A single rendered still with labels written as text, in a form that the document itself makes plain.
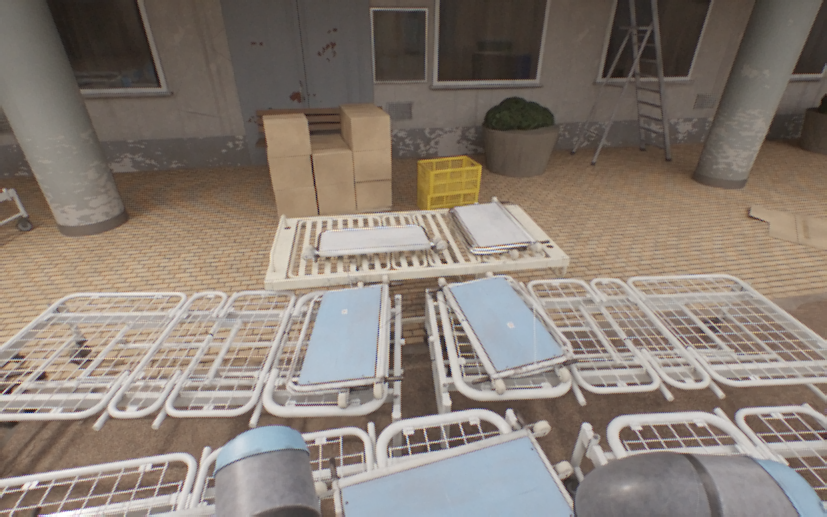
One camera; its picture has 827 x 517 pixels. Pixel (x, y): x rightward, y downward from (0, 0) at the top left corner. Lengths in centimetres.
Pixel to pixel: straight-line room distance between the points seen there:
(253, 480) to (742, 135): 654
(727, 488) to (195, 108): 672
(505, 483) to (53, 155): 469
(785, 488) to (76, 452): 277
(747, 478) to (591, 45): 721
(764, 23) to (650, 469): 621
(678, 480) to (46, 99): 500
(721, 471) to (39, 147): 513
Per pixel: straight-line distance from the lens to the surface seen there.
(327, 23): 645
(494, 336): 209
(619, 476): 66
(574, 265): 396
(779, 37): 660
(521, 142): 585
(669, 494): 64
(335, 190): 434
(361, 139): 423
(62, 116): 507
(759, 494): 68
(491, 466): 161
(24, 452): 302
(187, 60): 677
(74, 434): 296
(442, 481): 156
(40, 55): 502
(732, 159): 677
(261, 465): 57
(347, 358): 193
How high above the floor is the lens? 189
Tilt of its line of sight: 30 degrees down
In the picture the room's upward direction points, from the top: straight up
